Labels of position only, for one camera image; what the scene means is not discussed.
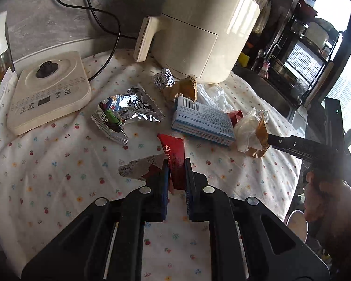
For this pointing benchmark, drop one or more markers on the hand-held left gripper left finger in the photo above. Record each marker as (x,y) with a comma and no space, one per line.
(163,191)

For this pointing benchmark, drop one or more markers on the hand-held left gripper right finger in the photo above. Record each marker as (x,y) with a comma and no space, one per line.
(187,193)

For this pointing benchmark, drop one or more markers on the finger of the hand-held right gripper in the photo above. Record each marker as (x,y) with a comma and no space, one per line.
(289,145)

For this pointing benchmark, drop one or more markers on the red snack packet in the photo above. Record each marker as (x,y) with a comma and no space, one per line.
(175,152)

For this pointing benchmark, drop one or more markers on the clear bag with brown paper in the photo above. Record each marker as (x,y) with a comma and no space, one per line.
(248,131)

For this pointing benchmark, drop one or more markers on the clear plastic wrap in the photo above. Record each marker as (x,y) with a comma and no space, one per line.
(213,96)

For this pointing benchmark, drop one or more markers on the person's right forearm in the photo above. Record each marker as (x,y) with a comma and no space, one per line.
(339,240)

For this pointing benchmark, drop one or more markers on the person's right hand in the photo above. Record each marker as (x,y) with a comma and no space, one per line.
(330,202)

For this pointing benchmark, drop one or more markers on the torn white wrapper piece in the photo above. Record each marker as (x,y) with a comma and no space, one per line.
(134,166)

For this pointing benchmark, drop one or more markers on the small red wrapper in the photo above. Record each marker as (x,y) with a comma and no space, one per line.
(235,115)

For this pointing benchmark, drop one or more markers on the steel sink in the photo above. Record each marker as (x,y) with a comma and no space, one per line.
(263,85)

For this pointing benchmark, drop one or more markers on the blue and white cardboard box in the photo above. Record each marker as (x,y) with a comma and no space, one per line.
(201,120)

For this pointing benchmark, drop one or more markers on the steel pot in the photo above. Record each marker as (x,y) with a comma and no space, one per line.
(280,68)

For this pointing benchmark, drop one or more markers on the pink bottle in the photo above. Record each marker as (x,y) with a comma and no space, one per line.
(263,68)

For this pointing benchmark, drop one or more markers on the black dish rack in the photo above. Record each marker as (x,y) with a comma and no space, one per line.
(310,64)

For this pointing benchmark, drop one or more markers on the silver foil snack wrapper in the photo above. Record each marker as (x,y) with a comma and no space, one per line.
(128,108)

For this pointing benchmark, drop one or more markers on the yellow sponge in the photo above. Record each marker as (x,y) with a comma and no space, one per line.
(245,58)

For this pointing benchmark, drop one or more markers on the tan pleated paper liner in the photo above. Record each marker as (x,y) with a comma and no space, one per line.
(184,89)

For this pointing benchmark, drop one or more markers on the floral tablecloth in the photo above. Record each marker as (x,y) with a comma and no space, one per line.
(61,166)

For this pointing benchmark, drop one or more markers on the crumpled foil ball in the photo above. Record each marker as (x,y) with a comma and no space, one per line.
(163,79)

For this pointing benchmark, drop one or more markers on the hanging plastic bag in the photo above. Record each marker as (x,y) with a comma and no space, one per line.
(261,5)

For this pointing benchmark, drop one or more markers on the cream kettle base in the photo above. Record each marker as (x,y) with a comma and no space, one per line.
(46,93)

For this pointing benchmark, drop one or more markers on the cream air fryer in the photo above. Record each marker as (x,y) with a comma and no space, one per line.
(199,20)

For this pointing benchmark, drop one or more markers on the white paper sheet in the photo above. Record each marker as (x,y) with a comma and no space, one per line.
(4,90)

